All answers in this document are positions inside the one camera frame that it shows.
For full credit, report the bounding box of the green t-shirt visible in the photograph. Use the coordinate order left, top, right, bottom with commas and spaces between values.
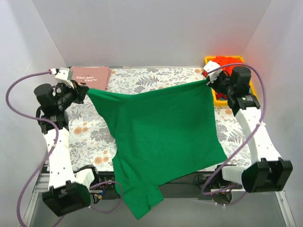
88, 80, 227, 219

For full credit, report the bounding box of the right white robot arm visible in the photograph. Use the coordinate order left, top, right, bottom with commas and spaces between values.
203, 62, 293, 193

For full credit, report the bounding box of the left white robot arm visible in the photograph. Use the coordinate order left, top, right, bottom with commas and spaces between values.
34, 81, 101, 217

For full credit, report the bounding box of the yellow plastic bin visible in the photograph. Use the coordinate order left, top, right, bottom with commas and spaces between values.
205, 55, 245, 106

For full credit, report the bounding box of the red t-shirt in bin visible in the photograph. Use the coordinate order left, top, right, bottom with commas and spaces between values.
212, 56, 243, 101

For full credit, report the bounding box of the folded pink t-shirt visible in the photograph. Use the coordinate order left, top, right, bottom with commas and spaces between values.
70, 67, 112, 90

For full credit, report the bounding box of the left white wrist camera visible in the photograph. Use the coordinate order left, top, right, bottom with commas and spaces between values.
55, 67, 74, 88

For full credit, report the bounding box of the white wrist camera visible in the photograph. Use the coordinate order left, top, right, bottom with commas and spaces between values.
55, 67, 74, 88
203, 61, 222, 83

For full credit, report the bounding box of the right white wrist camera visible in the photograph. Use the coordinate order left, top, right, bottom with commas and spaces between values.
203, 61, 222, 83

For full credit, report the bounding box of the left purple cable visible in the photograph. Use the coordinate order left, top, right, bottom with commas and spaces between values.
5, 69, 124, 227

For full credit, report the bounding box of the aluminium frame rail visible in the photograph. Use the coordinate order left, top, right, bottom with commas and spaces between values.
24, 174, 295, 227

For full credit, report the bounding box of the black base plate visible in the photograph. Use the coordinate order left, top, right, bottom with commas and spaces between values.
89, 167, 242, 201

